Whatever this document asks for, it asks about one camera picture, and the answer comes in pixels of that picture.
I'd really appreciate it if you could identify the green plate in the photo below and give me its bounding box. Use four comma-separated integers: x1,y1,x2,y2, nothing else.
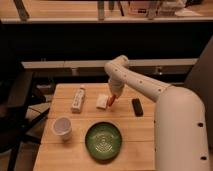
85,122,122,162

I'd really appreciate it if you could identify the grey chair back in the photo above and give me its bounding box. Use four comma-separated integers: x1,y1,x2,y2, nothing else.
184,35,213,151

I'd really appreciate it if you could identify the white paper cup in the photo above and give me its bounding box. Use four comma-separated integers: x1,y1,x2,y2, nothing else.
52,117,72,141

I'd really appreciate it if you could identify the black office chair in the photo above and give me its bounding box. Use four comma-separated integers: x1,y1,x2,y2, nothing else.
0,20,49,171

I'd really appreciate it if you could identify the black remote control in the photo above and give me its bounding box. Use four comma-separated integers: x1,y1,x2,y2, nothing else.
132,98,143,117

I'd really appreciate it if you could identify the wooden table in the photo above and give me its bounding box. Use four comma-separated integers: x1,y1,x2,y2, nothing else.
33,83,155,171

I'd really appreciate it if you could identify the white sponge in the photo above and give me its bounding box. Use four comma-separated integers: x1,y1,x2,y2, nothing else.
96,94,109,109

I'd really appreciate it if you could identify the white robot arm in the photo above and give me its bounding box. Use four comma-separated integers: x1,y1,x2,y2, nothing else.
104,55,210,171

